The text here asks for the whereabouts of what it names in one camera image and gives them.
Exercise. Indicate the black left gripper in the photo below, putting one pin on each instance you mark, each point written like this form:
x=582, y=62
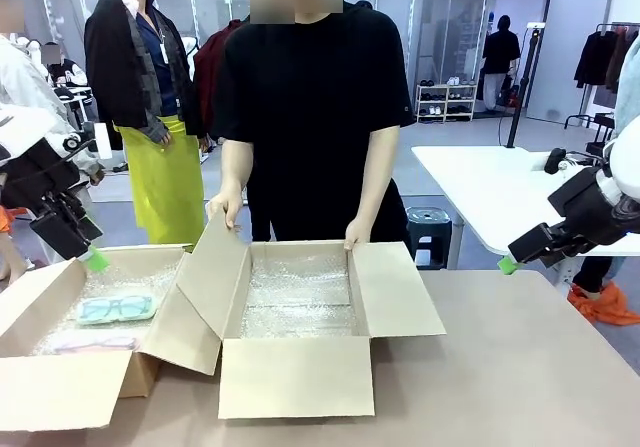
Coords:
x=40, y=177

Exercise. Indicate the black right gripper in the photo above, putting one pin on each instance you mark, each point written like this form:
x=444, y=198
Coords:
x=590, y=207

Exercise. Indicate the pink glasses case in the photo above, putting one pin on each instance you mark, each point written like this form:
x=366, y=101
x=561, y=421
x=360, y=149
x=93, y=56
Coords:
x=57, y=348

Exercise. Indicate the cardboard box with glasses cases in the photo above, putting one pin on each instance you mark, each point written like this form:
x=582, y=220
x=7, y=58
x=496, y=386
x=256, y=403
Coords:
x=50, y=392

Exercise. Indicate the person's left forearm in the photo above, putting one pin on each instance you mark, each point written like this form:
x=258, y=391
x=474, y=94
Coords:
x=375, y=177

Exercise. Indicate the person's right forearm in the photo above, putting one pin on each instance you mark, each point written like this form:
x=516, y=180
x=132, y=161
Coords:
x=236, y=167

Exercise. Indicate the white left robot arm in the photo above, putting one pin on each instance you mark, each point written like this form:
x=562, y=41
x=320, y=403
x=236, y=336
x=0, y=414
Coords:
x=25, y=127

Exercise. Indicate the dark-framed glasses in green case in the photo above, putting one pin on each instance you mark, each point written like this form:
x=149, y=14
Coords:
x=116, y=304

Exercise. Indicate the mint green glasses case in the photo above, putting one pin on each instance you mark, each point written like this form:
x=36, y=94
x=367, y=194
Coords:
x=85, y=318

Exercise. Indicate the dark-framed glasses in pink case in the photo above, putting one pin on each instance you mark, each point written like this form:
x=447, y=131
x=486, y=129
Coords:
x=112, y=341

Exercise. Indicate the person's right hand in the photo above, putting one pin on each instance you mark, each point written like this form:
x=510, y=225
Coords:
x=232, y=207

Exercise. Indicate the person's left hand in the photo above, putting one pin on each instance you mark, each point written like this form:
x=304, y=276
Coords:
x=357, y=234

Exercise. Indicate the person in pale top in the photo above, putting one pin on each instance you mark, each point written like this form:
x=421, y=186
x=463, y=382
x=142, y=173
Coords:
x=597, y=272

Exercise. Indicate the bubble wrap lining under cases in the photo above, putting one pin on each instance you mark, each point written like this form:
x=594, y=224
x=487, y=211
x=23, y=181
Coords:
x=125, y=279

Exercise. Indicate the orange cloth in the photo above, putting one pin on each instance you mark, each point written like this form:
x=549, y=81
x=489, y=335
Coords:
x=610, y=309

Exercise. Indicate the white table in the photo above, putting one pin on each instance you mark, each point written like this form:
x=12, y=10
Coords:
x=480, y=197

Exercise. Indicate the black stand with light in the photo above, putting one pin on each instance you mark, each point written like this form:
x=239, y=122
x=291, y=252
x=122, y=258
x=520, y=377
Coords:
x=520, y=92

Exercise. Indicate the seated person with blurred face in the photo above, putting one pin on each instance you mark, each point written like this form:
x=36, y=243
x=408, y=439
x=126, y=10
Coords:
x=65, y=72

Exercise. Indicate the mannequin in black jacket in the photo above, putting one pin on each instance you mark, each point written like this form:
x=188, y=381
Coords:
x=115, y=67

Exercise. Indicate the white shoe rack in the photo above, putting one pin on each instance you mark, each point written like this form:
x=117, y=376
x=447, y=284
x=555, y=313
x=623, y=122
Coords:
x=445, y=99

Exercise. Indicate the distant person in black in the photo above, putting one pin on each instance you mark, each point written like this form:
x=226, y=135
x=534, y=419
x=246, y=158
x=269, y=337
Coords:
x=500, y=52

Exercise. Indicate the mannequin in maroon cape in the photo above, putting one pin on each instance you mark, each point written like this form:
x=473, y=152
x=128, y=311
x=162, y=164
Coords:
x=207, y=67

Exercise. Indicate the bubble wrap lining, bare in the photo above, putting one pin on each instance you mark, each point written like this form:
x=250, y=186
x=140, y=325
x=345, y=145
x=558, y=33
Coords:
x=300, y=312

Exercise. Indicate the person in black t-shirt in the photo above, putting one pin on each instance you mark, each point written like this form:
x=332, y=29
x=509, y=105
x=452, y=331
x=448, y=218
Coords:
x=310, y=92

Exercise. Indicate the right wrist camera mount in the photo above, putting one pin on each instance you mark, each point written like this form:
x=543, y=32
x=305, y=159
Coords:
x=552, y=161

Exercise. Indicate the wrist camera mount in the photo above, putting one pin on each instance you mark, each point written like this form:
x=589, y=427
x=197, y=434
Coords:
x=552, y=161
x=102, y=142

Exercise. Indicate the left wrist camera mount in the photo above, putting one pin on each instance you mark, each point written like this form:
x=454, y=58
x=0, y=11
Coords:
x=102, y=142

